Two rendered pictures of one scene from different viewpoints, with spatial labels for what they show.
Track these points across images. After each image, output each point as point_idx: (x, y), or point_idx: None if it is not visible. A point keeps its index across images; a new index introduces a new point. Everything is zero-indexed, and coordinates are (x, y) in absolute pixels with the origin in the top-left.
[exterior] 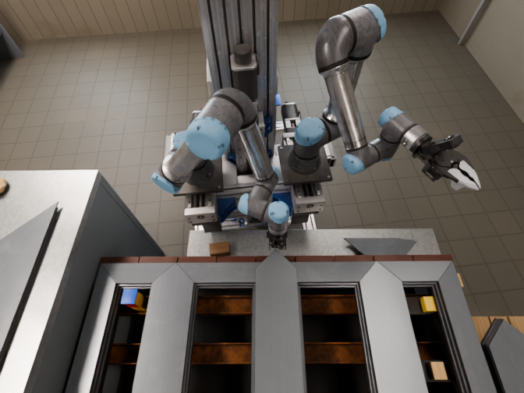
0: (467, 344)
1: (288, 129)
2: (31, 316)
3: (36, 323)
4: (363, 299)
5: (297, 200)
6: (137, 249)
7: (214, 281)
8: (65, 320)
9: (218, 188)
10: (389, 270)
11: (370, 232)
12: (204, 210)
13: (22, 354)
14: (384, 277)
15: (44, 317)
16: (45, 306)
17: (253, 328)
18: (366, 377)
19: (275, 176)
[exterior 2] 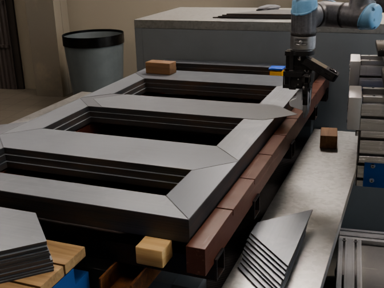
0: (60, 188)
1: None
2: (267, 20)
3: (262, 20)
4: (189, 143)
5: (355, 86)
6: None
7: (272, 91)
8: (265, 46)
9: (380, 49)
10: (215, 166)
11: (319, 255)
12: (354, 58)
13: (242, 20)
14: (208, 160)
15: (264, 21)
16: (274, 21)
17: None
18: None
19: (360, 7)
